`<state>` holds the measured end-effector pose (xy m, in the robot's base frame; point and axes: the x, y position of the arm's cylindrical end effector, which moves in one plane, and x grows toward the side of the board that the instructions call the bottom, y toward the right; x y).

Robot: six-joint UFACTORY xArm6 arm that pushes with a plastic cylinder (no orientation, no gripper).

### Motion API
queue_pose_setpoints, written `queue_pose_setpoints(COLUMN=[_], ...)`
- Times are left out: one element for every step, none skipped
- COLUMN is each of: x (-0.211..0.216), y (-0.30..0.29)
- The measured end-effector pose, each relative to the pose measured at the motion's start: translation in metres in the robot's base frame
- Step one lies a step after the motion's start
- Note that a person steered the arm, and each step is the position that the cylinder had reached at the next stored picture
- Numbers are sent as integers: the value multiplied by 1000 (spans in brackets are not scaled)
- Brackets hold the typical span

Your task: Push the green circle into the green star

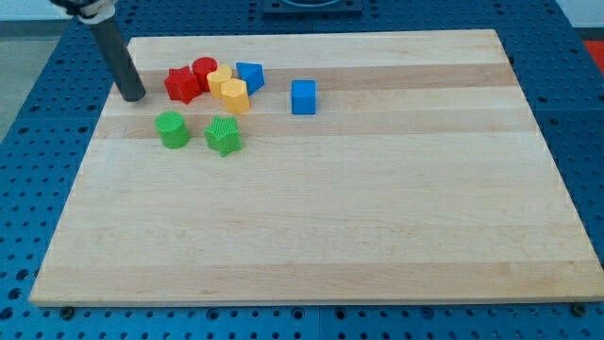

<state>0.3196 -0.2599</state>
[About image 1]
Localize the yellow heart block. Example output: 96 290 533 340
207 64 232 98

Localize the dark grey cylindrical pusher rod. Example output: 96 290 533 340
89 17 146 102

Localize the blue cube block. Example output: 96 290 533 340
291 79 316 115

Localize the red cylinder block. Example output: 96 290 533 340
192 57 218 92

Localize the green star block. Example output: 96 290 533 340
204 116 243 157

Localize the red star block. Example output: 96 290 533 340
164 66 202 104

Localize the wooden board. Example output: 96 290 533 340
30 29 603 307

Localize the yellow hexagon block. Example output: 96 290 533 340
221 78 250 114

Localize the white rod mount collar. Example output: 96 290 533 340
50 0 117 25

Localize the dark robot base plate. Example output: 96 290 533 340
261 0 363 16

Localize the green cylinder block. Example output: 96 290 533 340
155 111 190 149

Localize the blue triangle block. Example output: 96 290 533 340
236 61 264 95

